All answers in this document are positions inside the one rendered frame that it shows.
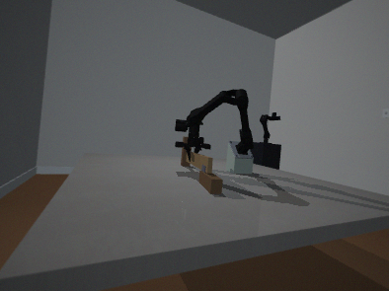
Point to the brown wooden rail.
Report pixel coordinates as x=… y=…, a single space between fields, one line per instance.
x=198 y=160

